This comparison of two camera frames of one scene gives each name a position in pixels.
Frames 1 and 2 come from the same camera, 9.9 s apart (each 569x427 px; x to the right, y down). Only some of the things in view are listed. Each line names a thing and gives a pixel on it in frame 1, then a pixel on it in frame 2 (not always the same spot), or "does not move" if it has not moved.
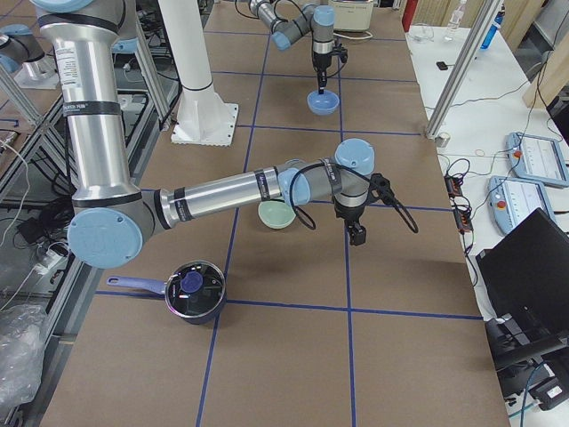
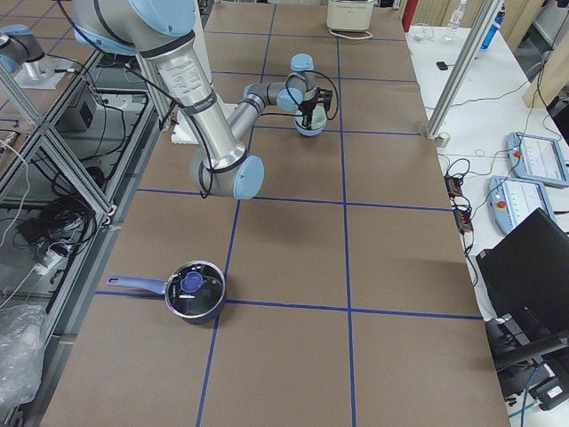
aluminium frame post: (463, 69) does not move
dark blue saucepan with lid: (195, 293) does not move
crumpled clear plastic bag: (22, 342) does not move
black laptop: (526, 278) does not move
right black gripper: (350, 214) -> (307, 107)
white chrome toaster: (353, 15) does not move
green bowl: (276, 214) -> (318, 119)
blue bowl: (323, 104) -> (308, 132)
